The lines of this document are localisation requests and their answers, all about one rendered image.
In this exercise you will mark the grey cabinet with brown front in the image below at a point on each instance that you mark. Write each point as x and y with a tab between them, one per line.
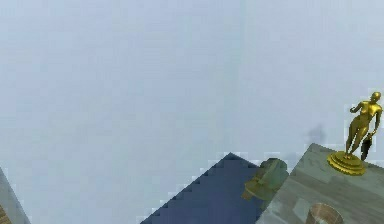
8	206

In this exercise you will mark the brown round bowl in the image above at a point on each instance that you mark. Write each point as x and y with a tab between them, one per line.
321	215

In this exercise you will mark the green and gold vase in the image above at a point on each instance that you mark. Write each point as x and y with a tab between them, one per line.
266	181

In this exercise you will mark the gold human figure statue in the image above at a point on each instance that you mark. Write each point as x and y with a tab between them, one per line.
361	121

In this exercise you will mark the grey wooden table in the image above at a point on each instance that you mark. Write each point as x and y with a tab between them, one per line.
320	190

